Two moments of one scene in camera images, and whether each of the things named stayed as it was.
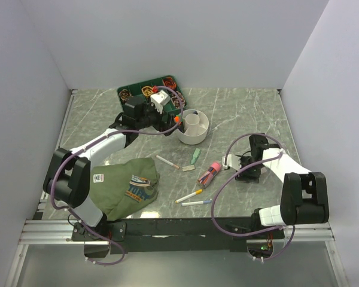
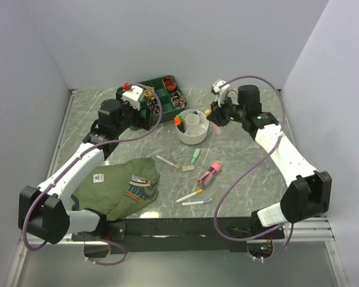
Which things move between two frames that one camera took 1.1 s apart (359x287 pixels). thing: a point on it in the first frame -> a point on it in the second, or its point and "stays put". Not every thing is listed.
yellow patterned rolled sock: [147, 91] stays put
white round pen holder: [195, 127] stays put
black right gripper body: [254, 171] -> [227, 112]
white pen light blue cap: [196, 202] stays put
